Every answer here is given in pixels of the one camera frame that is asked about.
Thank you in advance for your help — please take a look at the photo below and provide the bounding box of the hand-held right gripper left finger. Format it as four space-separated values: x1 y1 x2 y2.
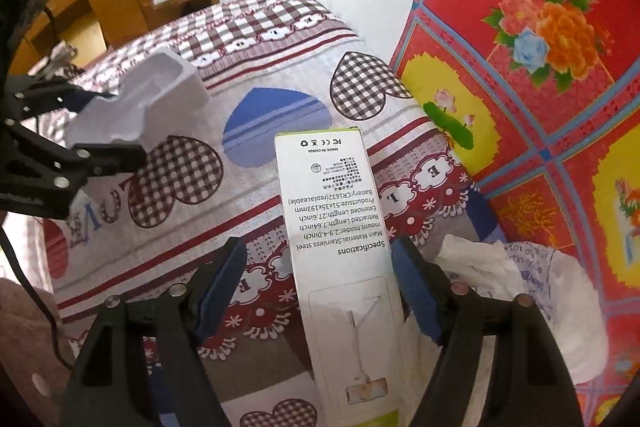
59 236 249 427

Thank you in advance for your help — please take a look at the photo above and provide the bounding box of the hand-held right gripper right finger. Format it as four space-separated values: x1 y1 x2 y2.
391 234 586 427

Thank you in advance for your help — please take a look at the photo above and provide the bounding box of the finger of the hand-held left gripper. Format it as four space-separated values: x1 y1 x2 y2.
0 119 149 195
0 74 117 118

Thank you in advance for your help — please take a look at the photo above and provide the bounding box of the white moulded plastic tray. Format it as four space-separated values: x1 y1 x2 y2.
65 47 211 148

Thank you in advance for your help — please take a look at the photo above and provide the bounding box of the white box with green edges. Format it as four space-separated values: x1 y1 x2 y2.
274 129 408 427

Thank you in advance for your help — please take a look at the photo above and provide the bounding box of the metal spring clip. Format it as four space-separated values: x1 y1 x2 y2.
37 44 81 80

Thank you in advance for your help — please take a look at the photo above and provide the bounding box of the checkered heart print blanket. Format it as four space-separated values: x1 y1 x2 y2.
145 192 501 427

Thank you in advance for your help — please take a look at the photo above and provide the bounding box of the white plastic bag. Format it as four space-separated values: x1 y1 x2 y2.
432 234 613 388

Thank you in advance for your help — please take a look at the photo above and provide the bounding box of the red floral printed cloth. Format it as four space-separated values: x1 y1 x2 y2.
389 0 640 427

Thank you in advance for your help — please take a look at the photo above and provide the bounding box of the thick black cable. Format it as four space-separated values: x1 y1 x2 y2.
0 227 76 370

